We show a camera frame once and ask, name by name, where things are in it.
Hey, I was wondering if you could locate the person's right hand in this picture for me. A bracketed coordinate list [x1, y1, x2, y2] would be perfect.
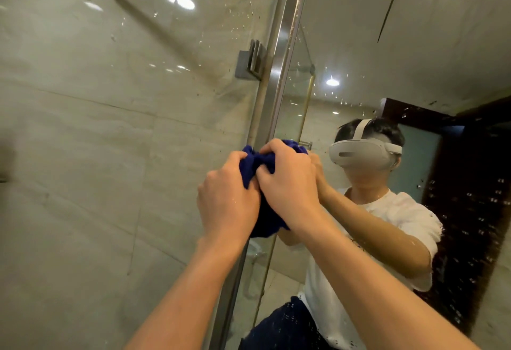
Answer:
[255, 139, 324, 234]

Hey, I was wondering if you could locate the person's left hand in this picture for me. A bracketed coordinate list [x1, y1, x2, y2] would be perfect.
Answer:
[196, 150, 262, 250]

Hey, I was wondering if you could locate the blue microfibre cloth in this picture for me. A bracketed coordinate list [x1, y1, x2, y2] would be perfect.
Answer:
[239, 139, 309, 239]

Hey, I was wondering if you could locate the silver framed wall mirror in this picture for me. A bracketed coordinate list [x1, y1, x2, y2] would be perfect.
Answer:
[207, 0, 511, 350]

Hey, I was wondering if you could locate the person's right forearm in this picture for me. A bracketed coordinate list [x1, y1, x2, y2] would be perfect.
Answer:
[289, 206, 480, 350]

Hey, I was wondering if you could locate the person's left forearm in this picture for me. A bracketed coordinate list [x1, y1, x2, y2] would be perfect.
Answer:
[126, 236, 250, 350]

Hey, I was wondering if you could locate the glass shower enclosure gold frame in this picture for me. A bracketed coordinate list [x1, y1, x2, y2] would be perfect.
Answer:
[0, 0, 280, 350]

